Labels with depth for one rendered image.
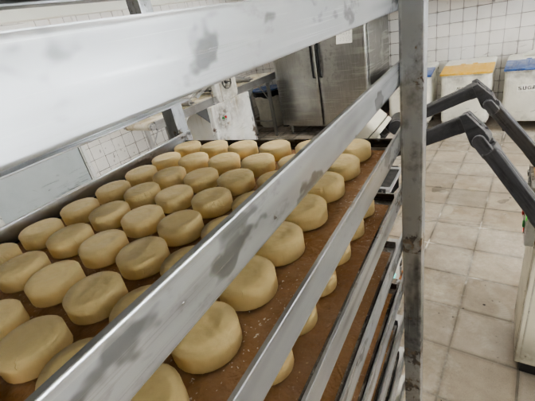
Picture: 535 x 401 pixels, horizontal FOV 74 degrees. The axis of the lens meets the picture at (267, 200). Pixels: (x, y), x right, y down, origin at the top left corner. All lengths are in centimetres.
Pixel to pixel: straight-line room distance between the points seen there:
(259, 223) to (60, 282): 23
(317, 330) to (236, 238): 22
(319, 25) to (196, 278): 19
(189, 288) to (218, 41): 11
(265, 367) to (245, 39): 18
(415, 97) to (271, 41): 34
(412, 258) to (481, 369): 157
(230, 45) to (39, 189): 434
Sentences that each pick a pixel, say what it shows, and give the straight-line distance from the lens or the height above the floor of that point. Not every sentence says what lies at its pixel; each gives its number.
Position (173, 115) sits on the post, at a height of 155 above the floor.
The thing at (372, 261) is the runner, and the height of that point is 141.
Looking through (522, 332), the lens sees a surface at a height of 27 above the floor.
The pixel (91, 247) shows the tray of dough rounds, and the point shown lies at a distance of 42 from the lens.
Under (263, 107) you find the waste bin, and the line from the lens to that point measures 626.
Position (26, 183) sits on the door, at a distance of 443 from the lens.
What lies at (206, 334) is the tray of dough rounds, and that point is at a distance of 25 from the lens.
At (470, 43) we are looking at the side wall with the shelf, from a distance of 555.
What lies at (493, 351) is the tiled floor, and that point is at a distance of 227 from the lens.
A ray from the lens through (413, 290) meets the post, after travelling 69.
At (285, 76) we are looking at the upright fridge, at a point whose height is 90.
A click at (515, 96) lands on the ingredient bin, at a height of 41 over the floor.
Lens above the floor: 169
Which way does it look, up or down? 27 degrees down
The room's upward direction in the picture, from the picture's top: 12 degrees counter-clockwise
